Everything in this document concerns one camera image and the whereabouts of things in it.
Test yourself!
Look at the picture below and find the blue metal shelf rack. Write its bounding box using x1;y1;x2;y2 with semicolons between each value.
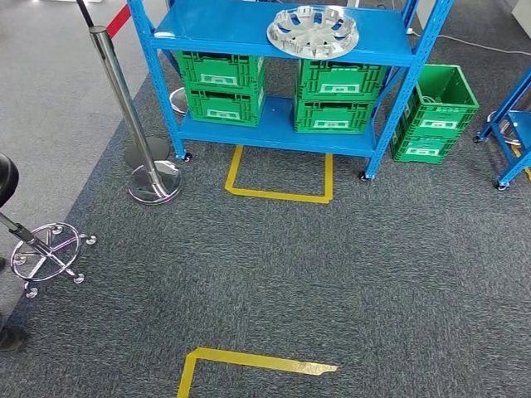
474;66;531;192
126;0;455;183

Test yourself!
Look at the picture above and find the green plastic crate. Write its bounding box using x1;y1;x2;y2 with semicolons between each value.
390;124;459;165
293;97;376;136
396;64;480;145
295;58;389;104
174;50;266;95
183;86;266;129

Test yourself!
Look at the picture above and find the grey barrier stanchion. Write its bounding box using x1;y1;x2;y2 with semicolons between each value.
168;86;189;116

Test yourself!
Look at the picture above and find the silver wheel hubcap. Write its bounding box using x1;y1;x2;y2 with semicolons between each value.
265;4;360;61

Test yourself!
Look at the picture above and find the chrome barrier stanchion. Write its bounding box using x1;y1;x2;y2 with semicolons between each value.
88;25;184;206

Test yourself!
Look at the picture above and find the red barrier belt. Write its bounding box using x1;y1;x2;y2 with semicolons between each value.
105;4;132;40

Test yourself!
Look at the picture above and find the black round stool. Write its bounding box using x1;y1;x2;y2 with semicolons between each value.
0;153;97;300

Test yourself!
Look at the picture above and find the white floor cable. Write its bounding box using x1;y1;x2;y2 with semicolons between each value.
408;28;531;58

